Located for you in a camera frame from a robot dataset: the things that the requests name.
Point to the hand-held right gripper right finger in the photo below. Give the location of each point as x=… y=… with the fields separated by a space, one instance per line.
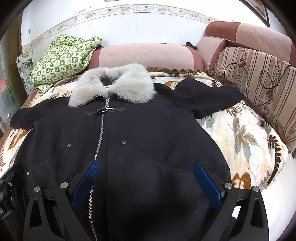
x=208 y=185

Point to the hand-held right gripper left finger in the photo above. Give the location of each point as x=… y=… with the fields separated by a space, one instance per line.
x=87 y=180

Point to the black coat with fur collar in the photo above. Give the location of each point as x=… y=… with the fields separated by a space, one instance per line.
x=150 y=139

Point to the leaf print blanket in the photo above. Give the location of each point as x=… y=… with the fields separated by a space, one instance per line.
x=242 y=139

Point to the striped floral cushion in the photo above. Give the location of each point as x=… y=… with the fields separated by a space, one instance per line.
x=277 y=104

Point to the green checked quilt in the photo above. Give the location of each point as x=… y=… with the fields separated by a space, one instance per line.
x=62 y=60

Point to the floral printed bag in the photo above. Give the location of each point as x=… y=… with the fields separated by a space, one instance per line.
x=24 y=69

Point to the pink sofa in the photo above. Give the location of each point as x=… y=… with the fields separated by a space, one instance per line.
x=143 y=55

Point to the small black object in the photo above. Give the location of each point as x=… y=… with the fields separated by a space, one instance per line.
x=190 y=44

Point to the framed wall picture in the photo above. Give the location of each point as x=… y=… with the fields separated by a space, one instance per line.
x=259 y=9

